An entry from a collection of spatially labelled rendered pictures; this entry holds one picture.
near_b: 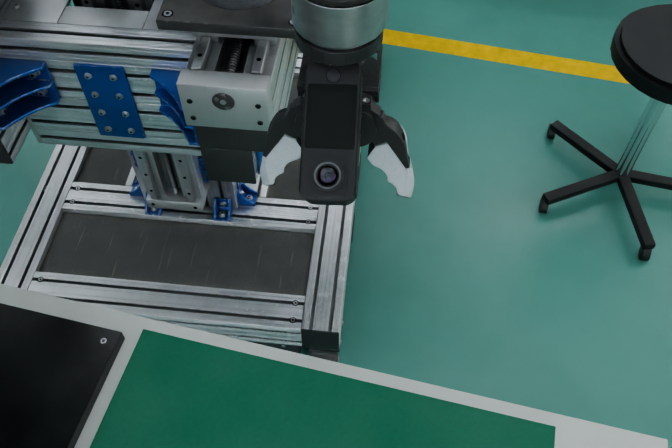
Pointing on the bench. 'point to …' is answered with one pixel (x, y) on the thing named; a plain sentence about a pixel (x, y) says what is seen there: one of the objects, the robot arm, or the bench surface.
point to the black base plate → (50, 376)
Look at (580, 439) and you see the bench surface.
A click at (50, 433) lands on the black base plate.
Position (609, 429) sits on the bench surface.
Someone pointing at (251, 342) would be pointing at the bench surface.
